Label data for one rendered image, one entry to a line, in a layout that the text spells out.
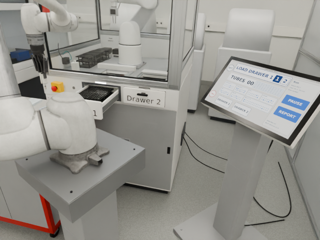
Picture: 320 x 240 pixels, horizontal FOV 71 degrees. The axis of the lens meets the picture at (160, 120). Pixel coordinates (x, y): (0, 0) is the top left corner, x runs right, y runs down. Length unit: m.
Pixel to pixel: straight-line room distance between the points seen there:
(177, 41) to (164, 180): 1.07
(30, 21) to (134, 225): 1.46
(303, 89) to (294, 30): 3.53
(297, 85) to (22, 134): 1.08
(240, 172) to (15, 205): 1.39
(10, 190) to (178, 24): 1.39
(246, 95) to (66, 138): 0.83
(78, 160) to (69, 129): 0.14
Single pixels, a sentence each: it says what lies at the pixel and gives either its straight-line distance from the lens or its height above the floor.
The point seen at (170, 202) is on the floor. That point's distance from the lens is 1.96.
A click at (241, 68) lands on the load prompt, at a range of 1.28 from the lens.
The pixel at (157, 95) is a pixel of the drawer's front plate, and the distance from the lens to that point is 1.49.
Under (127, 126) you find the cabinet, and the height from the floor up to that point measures 0.62.
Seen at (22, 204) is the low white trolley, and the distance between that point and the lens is 1.70.
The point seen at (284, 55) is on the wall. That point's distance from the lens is 4.71.
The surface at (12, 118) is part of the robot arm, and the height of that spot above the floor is 1.09.
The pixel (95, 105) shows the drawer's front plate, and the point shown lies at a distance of 1.34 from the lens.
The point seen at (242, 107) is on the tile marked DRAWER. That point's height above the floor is 1.01.
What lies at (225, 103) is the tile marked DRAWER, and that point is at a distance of 1.20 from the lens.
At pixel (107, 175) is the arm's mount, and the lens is 0.88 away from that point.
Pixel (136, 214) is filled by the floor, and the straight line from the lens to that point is 1.87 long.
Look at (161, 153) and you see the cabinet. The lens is 1.73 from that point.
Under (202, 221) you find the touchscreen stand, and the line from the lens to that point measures 1.83.
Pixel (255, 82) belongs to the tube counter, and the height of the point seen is 1.12.
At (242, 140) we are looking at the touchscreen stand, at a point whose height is 0.80.
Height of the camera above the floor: 1.43
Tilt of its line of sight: 27 degrees down
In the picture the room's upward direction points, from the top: 3 degrees clockwise
